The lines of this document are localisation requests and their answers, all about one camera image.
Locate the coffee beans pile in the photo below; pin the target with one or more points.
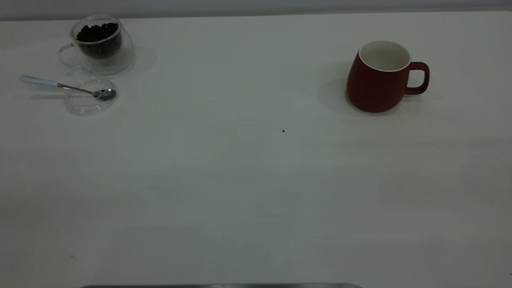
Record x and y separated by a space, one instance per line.
98 34

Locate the clear double-wall glass cup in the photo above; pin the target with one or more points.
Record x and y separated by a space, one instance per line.
126 52

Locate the clear glass lid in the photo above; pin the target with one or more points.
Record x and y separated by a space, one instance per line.
80 106

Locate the red ceramic mug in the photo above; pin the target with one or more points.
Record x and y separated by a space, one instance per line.
372 88

